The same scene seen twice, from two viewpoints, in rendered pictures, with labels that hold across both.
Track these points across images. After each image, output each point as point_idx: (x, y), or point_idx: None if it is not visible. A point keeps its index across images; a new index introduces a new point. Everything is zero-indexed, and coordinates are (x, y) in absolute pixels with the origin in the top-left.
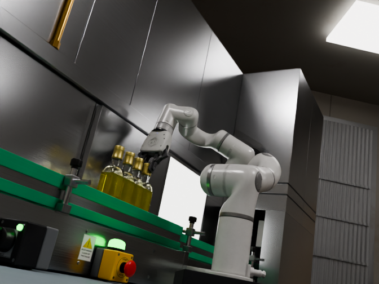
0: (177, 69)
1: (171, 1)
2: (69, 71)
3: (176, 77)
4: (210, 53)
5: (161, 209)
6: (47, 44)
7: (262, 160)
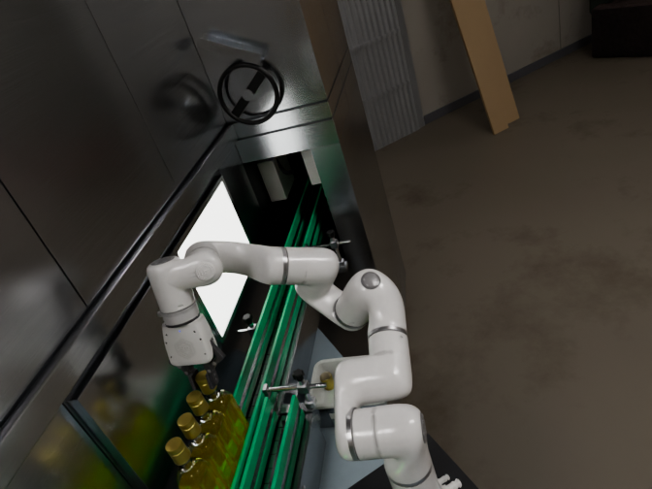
0: (70, 106)
1: None
2: (2, 476)
3: (81, 125)
4: None
5: (213, 317)
6: None
7: (373, 304)
